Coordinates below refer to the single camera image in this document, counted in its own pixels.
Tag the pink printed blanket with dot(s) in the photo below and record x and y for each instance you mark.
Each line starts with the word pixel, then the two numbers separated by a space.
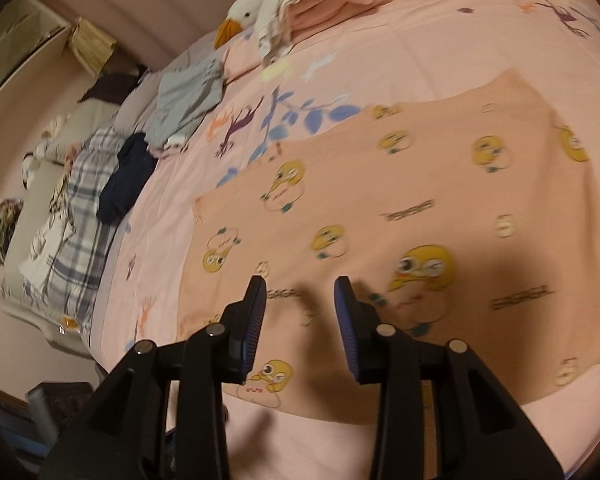
pixel 430 45

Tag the white dog plush toy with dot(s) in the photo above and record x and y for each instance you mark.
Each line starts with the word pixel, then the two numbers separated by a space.
pixel 32 165

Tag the white folded cloth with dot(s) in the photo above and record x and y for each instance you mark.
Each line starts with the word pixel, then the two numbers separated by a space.
pixel 275 15

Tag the large beige pillow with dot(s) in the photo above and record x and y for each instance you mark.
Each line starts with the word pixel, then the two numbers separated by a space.
pixel 30 200

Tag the multicoloured crocheted blanket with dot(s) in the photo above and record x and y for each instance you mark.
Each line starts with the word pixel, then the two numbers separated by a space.
pixel 5 230

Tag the grey-blue garment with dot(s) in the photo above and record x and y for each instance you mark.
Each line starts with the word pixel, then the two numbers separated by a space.
pixel 185 90

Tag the cream plush toy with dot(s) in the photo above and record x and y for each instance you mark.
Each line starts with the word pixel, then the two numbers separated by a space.
pixel 55 130

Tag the navy garment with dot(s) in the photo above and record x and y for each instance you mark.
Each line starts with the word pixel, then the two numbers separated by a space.
pixel 125 180

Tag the pink folded clothes stack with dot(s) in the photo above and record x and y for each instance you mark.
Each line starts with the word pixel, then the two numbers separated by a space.
pixel 320 5

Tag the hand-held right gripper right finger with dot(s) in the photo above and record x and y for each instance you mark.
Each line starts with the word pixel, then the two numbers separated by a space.
pixel 347 330

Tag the dark brown cloth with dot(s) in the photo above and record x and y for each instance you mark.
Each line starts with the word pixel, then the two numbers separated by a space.
pixel 112 85

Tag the yellow pleated shade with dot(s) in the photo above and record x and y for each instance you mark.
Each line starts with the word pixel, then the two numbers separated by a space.
pixel 92 45

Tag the beige patterned garment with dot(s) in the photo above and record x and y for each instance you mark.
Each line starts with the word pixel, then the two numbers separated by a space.
pixel 64 205

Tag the white goose plush toy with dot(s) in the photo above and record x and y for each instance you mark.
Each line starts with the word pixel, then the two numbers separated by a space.
pixel 242 10

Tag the small beige pillow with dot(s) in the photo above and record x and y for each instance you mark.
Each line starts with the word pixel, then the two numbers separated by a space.
pixel 87 120

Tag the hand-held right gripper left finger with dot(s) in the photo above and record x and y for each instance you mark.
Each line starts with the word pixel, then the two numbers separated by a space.
pixel 252 330

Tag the pink printed baby shirt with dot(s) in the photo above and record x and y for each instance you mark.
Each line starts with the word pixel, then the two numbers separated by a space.
pixel 430 200

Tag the white garment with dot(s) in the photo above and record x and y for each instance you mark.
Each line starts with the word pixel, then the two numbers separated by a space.
pixel 42 250

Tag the plaid duvet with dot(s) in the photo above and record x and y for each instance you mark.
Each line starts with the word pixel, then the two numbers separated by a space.
pixel 87 185

